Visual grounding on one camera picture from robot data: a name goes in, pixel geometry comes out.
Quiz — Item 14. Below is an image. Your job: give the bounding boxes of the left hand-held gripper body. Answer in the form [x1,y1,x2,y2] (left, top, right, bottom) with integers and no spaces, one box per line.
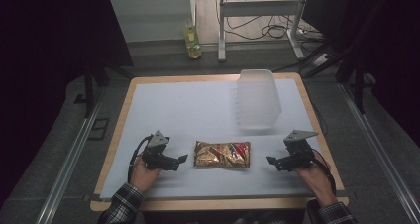
[141,129,173,170]

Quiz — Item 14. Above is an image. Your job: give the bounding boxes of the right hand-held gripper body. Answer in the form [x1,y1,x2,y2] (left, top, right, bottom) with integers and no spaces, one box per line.
[282,129,320,170]

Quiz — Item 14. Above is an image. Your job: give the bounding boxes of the golden snack packet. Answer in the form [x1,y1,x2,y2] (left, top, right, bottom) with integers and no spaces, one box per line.
[193,140,252,169]

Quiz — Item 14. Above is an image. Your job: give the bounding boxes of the clear plastic container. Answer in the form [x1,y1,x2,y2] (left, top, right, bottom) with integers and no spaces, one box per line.
[235,68,283,130]

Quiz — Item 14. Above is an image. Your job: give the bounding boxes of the person's left hand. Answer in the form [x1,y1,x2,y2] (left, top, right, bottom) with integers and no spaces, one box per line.
[130,154,163,194]

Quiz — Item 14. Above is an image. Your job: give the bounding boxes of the person's right hand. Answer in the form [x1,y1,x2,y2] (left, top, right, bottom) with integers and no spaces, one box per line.
[294,150,338,208]

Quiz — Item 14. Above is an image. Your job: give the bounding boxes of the white table mat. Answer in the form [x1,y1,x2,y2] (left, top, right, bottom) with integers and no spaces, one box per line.
[99,77,345,200]

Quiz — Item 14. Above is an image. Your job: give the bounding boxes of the black stand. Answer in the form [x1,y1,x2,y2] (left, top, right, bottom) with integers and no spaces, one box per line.
[301,44,377,115]
[82,59,133,119]

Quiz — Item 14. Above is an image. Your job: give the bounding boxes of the yellow liquid bottle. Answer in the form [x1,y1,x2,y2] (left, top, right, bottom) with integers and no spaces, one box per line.
[182,18,203,60]

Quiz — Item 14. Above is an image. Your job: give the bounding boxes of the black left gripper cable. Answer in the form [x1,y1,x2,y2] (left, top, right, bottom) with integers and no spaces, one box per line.
[127,134,154,184]

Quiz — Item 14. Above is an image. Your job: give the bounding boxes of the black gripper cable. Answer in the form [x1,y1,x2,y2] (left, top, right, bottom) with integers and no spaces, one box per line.
[311,150,338,196]
[127,134,154,184]

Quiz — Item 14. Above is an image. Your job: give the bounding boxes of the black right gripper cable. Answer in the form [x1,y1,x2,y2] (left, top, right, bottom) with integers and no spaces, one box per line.
[311,150,338,196]

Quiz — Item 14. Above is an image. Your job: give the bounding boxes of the metal floor rail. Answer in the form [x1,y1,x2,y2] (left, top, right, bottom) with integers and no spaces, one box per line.
[339,82,420,224]
[35,88,107,224]

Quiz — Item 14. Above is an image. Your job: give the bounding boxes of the black floor cables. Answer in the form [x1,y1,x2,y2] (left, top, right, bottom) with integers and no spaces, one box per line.
[214,0,326,52]

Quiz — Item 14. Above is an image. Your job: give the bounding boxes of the white desk frame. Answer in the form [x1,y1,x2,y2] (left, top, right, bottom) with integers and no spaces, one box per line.
[217,0,310,62]

